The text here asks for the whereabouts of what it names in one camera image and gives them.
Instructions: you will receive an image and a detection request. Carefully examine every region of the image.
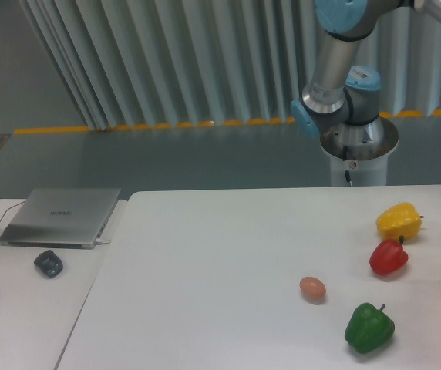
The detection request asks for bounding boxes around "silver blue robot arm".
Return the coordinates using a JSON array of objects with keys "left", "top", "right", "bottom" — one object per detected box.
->
[{"left": 291, "top": 1, "right": 441, "bottom": 136}]

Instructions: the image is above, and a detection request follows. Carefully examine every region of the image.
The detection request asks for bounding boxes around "white usb plug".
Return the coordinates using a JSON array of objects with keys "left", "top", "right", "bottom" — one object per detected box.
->
[{"left": 95, "top": 239, "right": 111, "bottom": 246}]

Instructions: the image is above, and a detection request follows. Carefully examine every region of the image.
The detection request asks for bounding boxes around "brown egg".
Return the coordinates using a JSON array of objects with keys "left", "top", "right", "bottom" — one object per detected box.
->
[{"left": 299, "top": 277, "right": 326, "bottom": 301}]

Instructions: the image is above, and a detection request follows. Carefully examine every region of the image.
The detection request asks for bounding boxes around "silver laptop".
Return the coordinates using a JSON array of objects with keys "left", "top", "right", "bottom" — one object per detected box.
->
[{"left": 0, "top": 188, "right": 120, "bottom": 249}]

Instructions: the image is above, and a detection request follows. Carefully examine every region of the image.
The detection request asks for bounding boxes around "red bell pepper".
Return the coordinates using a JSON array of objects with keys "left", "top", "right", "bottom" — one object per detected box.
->
[{"left": 369, "top": 235, "right": 409, "bottom": 276}]

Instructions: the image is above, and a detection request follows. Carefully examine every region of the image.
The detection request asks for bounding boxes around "yellow bell pepper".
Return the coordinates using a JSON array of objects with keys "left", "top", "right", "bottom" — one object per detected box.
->
[{"left": 375, "top": 202, "right": 422, "bottom": 240}]

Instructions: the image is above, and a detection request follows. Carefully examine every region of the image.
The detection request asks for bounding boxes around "green bell pepper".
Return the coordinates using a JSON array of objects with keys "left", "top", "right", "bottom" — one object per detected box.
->
[{"left": 345, "top": 302, "right": 396, "bottom": 354}]

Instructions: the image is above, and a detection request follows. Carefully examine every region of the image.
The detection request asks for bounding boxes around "black pedestal cable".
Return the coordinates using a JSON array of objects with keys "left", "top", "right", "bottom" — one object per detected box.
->
[{"left": 342, "top": 144, "right": 354, "bottom": 188}]

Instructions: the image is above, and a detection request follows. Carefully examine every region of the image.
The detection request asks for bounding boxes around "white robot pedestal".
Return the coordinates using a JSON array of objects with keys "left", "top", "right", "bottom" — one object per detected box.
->
[{"left": 320, "top": 117, "right": 399, "bottom": 187}]

